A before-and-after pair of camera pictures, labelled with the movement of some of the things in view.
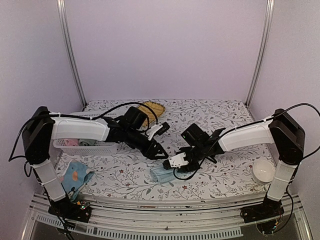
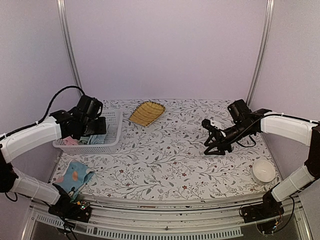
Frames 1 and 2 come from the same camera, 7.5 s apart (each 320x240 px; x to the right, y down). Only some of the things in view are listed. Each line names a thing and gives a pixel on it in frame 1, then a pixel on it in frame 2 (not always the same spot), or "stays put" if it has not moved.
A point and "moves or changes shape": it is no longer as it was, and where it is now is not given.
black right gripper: x=185 y=170 -> x=222 y=148
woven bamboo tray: x=158 y=108 stays put
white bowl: x=263 y=169 stays put
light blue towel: x=160 y=175 moves or changes shape
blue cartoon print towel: x=76 y=174 stays put
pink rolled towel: x=71 y=142 stays put
